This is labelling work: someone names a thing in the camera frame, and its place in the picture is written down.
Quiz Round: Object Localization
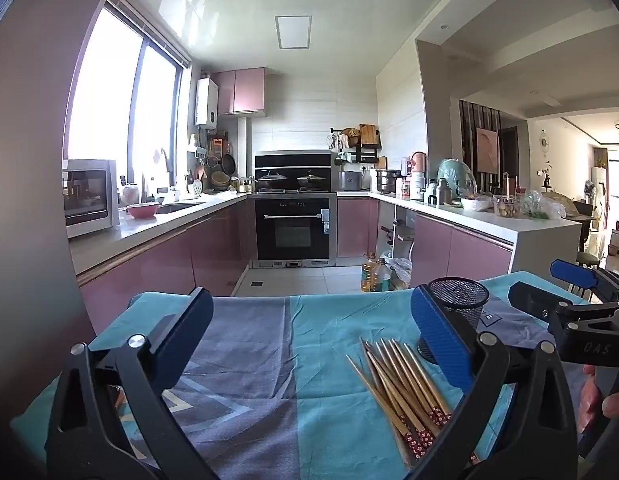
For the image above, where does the kitchen window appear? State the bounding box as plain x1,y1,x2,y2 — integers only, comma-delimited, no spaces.
64,2,183,196

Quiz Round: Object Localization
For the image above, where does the steel pot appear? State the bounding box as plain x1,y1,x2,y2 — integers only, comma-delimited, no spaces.
376,168,402,194

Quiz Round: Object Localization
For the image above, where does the pink wall cabinet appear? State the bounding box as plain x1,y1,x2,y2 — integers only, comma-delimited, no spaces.
210,67,267,117

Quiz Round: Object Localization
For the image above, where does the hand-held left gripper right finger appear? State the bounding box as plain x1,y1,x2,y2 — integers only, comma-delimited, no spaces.
410,284,581,480

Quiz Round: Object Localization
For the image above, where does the person's right hand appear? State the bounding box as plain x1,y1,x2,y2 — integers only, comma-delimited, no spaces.
579,366,619,435

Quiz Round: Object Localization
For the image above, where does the plastic bag of greens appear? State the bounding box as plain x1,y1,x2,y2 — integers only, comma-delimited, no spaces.
520,191,567,222

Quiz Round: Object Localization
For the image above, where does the bunch of wooden chopsticks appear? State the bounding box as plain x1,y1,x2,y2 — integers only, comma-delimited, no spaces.
345,337,477,471

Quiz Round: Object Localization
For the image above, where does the black wall rack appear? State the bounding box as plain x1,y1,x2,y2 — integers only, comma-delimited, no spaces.
330,124,383,170

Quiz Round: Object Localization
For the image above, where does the clear food container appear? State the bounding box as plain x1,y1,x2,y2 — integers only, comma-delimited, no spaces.
493,194,521,219

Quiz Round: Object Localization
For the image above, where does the pink bowl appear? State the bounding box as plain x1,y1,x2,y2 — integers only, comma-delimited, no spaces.
126,202,161,220

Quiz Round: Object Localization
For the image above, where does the ceiling light panel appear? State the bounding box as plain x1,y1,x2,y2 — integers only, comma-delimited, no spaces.
275,15,313,51

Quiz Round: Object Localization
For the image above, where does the green domed appliance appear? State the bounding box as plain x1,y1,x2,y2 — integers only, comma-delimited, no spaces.
436,158,476,202

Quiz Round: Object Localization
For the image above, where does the teal grey printed tablecloth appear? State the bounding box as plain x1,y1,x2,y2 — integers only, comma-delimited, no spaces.
10,270,610,480

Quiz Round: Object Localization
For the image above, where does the white plastic bag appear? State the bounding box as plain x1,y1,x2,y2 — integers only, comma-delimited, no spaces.
384,256,413,291

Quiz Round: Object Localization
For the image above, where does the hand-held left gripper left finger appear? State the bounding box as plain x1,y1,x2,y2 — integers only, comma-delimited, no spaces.
46,287,220,480

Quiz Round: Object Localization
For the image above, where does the black built-in stove oven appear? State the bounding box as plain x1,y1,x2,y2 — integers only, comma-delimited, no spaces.
254,150,338,269

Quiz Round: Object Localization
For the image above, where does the white water heater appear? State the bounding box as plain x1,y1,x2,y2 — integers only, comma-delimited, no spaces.
194,78,220,128

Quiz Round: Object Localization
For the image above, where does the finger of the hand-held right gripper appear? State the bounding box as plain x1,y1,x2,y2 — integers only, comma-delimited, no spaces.
549,259,619,295
508,281,619,326

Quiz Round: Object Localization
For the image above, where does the black mesh utensil holder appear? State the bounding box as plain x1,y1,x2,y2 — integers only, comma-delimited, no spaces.
417,276,490,363

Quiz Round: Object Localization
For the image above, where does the yellow cooking oil bottle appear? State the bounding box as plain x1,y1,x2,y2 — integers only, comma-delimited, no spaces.
360,254,379,293

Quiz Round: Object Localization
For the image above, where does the framed wall picture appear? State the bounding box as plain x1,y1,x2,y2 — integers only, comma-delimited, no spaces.
476,127,501,174

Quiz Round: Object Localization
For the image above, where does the pink base cabinet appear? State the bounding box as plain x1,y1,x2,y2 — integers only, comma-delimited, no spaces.
337,197,380,259
77,195,255,333
413,212,514,288

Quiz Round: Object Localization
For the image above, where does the white kitchen counter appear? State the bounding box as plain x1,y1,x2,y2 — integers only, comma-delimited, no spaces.
70,190,583,291

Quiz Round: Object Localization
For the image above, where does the white countertop oven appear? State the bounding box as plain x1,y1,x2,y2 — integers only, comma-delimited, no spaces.
62,159,121,239

